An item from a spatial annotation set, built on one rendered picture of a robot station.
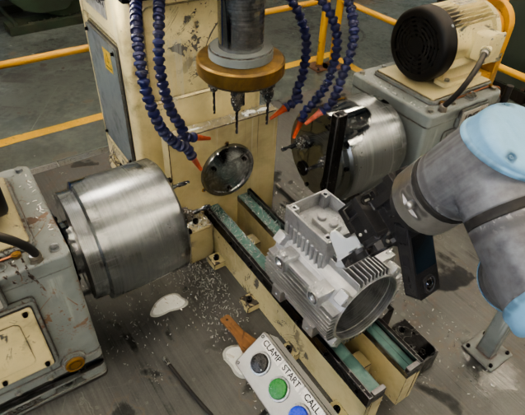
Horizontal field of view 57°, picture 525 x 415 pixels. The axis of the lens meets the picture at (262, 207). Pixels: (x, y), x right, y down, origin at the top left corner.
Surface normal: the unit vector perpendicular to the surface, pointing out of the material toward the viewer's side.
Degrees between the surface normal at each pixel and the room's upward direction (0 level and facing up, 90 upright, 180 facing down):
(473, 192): 77
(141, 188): 17
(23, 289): 90
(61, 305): 90
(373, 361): 90
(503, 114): 27
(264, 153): 90
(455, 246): 0
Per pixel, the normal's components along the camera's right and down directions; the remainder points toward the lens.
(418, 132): -0.84, 0.33
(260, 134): 0.55, 0.56
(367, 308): -0.45, -0.41
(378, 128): 0.40, -0.17
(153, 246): 0.54, 0.32
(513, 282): -0.85, 0.11
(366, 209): 0.31, -0.37
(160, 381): 0.04, -0.76
